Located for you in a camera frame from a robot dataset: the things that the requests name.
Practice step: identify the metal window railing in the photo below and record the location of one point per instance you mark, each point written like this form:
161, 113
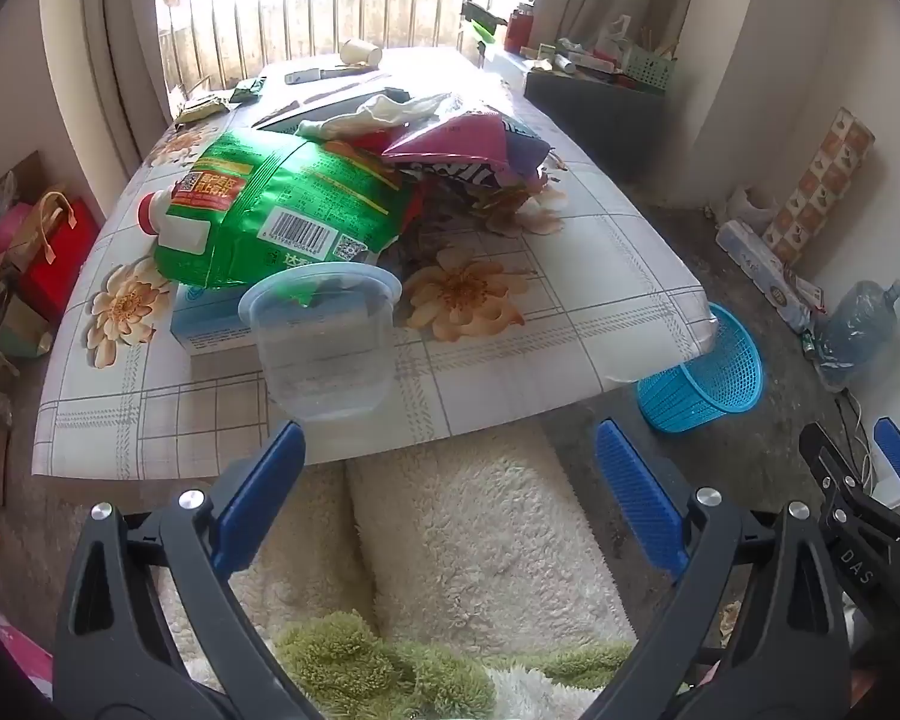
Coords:
270, 22

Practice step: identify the red thermos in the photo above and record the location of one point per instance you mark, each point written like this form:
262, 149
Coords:
519, 30

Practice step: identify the green refill pouch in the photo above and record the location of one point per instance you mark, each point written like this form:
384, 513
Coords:
270, 202

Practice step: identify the small green packet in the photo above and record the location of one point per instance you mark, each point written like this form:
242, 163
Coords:
246, 91

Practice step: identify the blue plastic waste basket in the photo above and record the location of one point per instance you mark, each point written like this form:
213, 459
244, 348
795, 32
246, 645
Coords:
705, 382

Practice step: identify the purple snack bag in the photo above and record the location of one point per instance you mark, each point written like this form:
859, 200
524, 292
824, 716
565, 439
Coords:
450, 142

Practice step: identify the white plastic bag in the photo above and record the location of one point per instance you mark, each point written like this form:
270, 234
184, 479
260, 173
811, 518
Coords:
750, 208
615, 34

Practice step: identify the yellow green packet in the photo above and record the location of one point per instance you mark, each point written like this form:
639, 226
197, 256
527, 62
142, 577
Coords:
201, 109

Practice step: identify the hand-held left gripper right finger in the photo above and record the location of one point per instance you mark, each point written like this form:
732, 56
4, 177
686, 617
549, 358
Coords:
637, 495

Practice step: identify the blue white box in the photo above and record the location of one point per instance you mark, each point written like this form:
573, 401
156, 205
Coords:
202, 322

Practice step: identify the pink paper bag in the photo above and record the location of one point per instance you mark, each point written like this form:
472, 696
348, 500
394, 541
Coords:
0, 232

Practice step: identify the long white box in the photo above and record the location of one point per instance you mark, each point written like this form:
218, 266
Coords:
504, 61

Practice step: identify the yellowish cloth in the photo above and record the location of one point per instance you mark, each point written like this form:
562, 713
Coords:
375, 114

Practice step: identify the dark cabinet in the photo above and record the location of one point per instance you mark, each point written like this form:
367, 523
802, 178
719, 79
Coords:
592, 120

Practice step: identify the red bag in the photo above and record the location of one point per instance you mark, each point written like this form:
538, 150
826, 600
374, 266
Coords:
60, 262

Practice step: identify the green plastic item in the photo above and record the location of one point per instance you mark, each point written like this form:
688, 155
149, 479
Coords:
481, 22

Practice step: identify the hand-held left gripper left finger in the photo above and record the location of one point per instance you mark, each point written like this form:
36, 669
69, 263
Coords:
262, 495

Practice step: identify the clear plastic container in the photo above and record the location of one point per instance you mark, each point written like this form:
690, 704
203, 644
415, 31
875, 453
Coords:
322, 360

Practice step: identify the small white box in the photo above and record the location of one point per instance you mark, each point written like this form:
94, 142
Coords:
304, 76

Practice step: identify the small green bottle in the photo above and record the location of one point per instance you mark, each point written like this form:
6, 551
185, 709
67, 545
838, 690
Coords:
810, 345

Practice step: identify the green fuzzy rug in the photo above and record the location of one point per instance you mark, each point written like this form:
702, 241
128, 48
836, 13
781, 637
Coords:
345, 660

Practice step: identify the large water jug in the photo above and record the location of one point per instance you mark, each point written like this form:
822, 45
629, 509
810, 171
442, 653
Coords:
859, 330

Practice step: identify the red snack packet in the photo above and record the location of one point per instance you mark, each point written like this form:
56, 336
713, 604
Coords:
371, 144

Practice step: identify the white fuzzy rug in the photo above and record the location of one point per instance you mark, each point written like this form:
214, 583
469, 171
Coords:
465, 525

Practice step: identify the red white carton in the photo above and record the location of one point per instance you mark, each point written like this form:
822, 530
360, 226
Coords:
806, 292

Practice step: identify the white paper towel pack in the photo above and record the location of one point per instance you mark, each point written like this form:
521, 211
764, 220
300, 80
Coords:
765, 270

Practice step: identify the green plastic basket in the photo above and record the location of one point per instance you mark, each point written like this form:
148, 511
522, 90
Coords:
649, 69

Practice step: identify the paper cup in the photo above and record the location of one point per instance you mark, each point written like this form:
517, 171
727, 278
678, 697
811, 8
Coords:
360, 52

